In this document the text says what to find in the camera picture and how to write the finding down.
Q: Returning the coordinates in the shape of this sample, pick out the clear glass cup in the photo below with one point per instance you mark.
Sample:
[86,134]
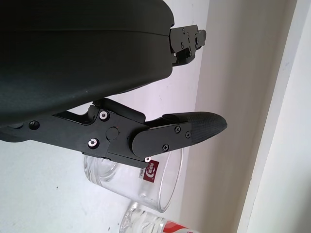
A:
[150,187]

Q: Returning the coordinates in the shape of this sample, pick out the clear plastic water bottle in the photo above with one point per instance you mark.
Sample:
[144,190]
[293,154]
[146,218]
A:
[155,222]

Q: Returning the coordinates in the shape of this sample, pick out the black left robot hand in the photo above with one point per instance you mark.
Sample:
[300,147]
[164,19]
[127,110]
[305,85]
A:
[73,60]

